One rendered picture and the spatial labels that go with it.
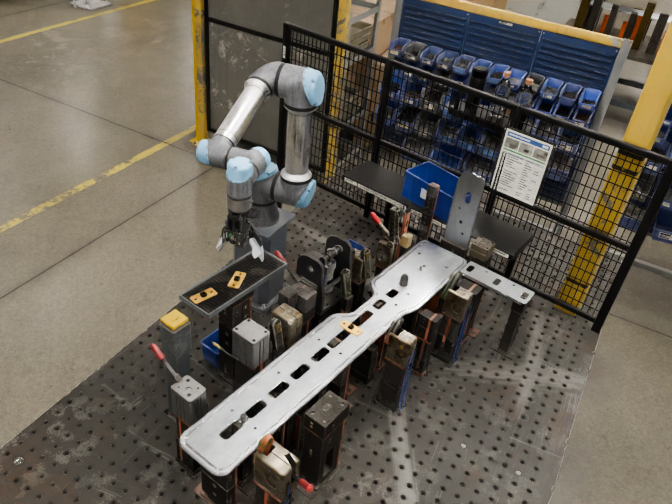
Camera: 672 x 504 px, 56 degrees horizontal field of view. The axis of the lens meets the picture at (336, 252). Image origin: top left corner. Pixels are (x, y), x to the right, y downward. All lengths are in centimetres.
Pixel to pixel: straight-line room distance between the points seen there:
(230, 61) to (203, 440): 355
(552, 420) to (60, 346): 246
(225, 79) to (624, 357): 338
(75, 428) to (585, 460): 234
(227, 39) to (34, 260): 207
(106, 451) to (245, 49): 330
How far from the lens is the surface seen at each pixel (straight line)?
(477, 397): 251
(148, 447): 226
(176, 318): 199
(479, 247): 264
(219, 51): 501
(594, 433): 358
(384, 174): 307
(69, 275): 410
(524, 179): 279
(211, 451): 186
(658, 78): 256
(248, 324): 203
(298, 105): 218
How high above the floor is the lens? 251
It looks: 36 degrees down
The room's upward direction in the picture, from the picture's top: 7 degrees clockwise
